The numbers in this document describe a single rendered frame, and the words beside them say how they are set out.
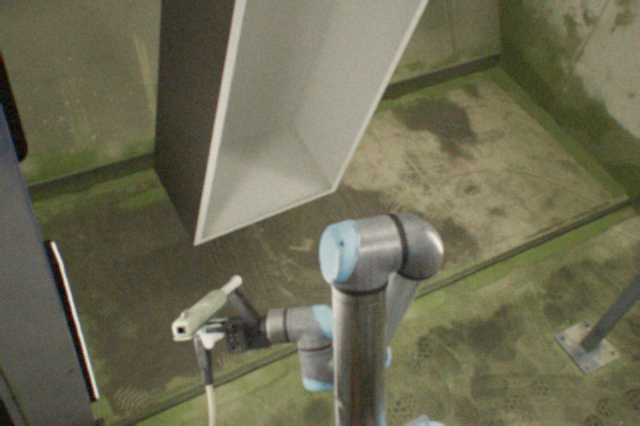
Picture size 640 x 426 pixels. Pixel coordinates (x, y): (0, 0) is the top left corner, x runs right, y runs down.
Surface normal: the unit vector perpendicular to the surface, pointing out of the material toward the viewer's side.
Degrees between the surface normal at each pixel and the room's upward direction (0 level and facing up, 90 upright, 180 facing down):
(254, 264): 0
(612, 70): 90
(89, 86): 57
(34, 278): 90
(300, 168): 12
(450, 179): 0
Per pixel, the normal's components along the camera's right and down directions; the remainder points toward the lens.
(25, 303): 0.49, 0.71
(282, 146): 0.23, -0.47
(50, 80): 0.47, 0.25
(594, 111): -0.86, 0.31
